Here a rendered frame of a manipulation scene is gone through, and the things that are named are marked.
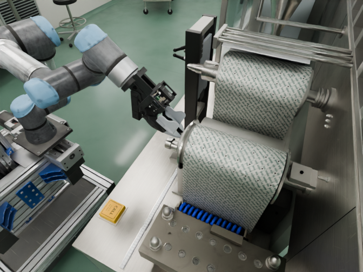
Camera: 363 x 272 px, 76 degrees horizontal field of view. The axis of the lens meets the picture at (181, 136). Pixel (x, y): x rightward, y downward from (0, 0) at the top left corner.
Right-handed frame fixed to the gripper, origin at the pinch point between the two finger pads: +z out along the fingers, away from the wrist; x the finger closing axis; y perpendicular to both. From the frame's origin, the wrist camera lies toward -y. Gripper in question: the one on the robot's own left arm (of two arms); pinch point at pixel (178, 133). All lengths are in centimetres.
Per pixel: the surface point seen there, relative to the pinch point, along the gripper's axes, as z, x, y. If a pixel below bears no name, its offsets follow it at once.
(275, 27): 6, 67, 15
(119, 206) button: 8.0, -16.0, -36.7
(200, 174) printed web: 10.1, -8.4, 4.4
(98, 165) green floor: 5, 37, -161
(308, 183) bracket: 24.3, -4.4, 25.0
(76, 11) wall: -196, 292, -311
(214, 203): 22.4, -8.4, -1.9
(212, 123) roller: 6.8, 10.0, 2.8
